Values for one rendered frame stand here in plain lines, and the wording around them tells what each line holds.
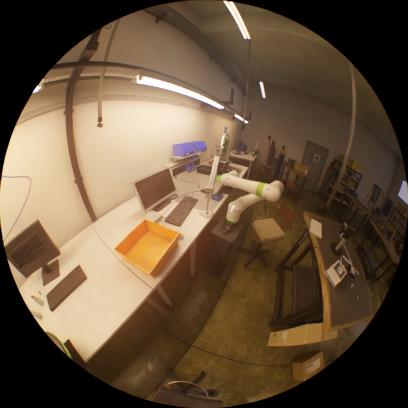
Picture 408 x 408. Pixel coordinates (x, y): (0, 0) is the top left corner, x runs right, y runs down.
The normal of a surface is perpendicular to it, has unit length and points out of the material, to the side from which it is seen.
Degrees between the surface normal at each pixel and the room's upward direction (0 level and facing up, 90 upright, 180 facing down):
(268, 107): 90
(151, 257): 0
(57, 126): 90
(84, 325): 0
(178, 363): 0
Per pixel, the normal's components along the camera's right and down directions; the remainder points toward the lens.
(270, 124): -0.46, 0.47
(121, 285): 0.07, -0.83
